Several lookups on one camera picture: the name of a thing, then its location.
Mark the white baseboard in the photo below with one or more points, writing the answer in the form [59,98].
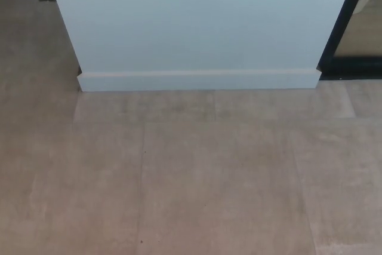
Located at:
[197,81]

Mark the black doorway frame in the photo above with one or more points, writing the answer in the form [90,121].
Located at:
[337,28]

